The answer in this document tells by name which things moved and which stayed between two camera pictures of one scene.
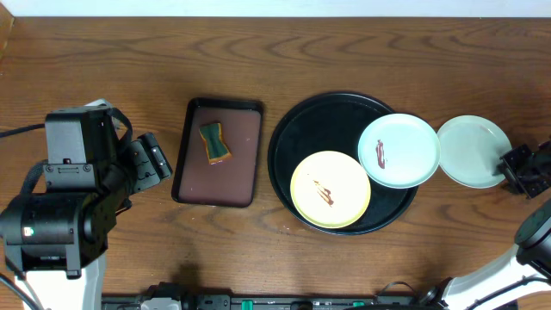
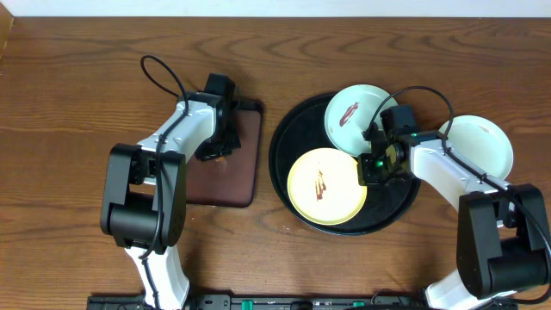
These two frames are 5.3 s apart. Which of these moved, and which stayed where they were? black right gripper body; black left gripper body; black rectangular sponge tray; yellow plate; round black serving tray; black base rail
Moved: black left gripper body; black right gripper body
Stayed: yellow plate; black rectangular sponge tray; round black serving tray; black base rail
